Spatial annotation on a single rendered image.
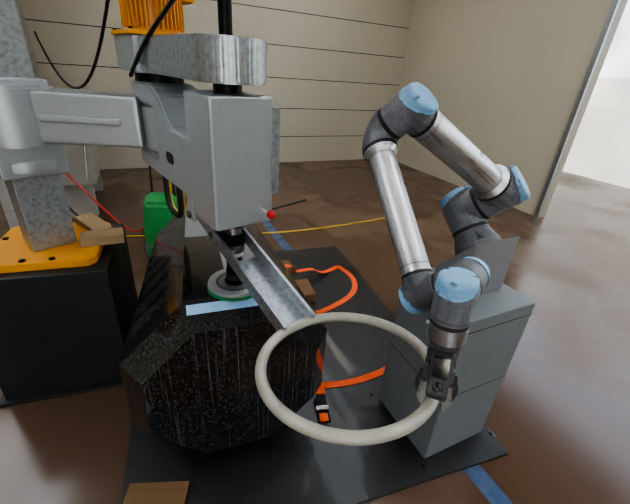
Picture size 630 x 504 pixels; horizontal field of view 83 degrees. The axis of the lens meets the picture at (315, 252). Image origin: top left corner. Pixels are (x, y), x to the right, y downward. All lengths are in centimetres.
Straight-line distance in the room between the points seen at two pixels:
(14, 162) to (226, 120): 115
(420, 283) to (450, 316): 18
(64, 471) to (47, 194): 127
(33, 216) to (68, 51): 469
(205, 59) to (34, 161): 113
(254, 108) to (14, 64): 116
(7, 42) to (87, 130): 41
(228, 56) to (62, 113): 101
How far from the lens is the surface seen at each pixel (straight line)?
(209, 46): 115
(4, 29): 207
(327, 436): 84
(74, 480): 214
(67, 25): 665
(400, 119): 120
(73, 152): 452
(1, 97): 199
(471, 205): 162
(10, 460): 234
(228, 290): 142
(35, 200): 215
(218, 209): 120
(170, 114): 156
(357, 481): 195
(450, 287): 83
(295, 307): 122
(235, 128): 117
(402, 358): 193
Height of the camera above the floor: 168
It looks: 27 degrees down
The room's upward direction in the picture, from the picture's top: 4 degrees clockwise
